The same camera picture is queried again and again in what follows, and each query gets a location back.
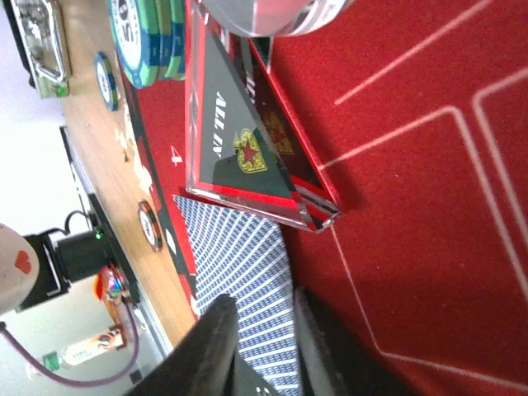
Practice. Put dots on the round red black poker mat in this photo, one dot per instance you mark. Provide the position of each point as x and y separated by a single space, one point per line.
417 115

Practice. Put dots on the dealt card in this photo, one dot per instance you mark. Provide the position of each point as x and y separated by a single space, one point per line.
244 255

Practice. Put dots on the clear round dealer button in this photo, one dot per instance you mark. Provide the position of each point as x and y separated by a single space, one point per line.
267 18

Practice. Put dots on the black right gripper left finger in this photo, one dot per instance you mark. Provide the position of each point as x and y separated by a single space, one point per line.
204 362

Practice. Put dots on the triangular all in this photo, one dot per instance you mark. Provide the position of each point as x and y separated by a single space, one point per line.
243 148

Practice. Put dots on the green 50 chip stack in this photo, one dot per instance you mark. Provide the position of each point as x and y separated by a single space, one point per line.
106 81

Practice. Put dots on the plastic water bottle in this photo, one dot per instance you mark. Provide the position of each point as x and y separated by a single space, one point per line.
83 351

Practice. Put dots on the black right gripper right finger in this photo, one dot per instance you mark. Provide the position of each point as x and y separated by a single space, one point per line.
332 360

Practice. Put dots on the playing card deck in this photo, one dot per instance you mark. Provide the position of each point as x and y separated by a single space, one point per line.
19 269

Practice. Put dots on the orange 100 chip stack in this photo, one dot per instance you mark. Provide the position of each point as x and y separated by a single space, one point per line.
150 226

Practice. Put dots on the aluminium poker case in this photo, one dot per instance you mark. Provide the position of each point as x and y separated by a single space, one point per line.
38 29

